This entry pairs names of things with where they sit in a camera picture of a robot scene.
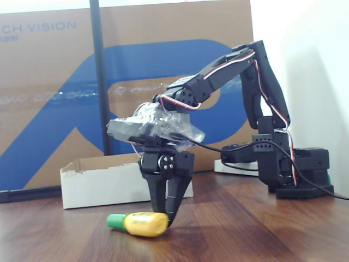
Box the yellow bottle with green cap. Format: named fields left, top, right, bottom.
left=106, top=211, right=169, bottom=237

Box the white cardboard box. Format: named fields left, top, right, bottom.
left=59, top=152, right=194, bottom=210

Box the white power strip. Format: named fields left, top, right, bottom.
left=214, top=158, right=259, bottom=177

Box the black power adapter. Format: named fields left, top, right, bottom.
left=220, top=141, right=257, bottom=164

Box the black webcam wrapped in tape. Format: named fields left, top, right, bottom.
left=105, top=102, right=206, bottom=153

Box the black metal pole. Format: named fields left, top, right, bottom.
left=89, top=0, right=115, bottom=157

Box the black metal base bar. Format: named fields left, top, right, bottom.
left=0, top=186, right=63, bottom=204

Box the large brown carton blue print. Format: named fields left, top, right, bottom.
left=0, top=0, right=258, bottom=192

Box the black webcam cable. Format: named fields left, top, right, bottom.
left=186, top=138, right=349, bottom=200

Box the black adapter cord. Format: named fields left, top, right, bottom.
left=220, top=159, right=258, bottom=172

